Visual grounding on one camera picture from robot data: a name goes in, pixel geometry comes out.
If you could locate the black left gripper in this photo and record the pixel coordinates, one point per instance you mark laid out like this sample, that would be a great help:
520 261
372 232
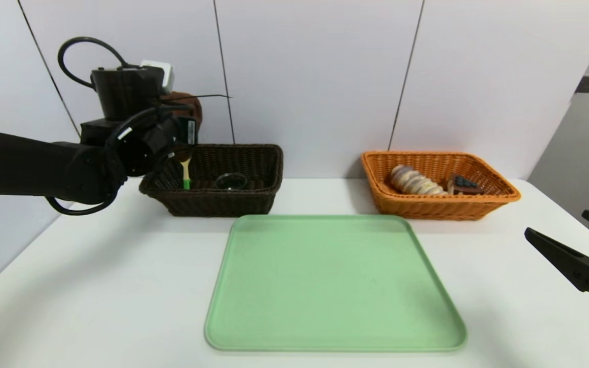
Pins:
189 131

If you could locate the brown towel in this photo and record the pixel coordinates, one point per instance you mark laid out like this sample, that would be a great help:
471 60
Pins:
192 107

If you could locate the glass cup with black sleeve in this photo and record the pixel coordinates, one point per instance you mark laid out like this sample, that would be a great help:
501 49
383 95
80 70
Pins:
230 182

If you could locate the chocolate blueberry cake slice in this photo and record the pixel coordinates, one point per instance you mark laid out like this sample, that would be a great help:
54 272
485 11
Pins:
466 186

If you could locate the striped twisted bread loaf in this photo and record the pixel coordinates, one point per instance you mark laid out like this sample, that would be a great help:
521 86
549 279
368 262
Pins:
417 183

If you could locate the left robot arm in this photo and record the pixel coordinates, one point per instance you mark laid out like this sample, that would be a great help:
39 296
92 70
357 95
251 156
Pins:
28 163

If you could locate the dark brown wicker basket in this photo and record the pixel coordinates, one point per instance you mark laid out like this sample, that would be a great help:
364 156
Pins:
223 204

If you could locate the orange wicker basket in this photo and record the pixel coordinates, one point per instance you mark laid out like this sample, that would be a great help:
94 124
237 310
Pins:
427 208

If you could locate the light green plastic tray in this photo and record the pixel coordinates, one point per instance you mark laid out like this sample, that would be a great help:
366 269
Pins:
335 286

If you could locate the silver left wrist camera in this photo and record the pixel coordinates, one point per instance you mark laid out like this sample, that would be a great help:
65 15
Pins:
159 76

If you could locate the dark grey wall bracket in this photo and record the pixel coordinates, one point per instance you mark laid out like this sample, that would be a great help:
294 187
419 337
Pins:
587 84

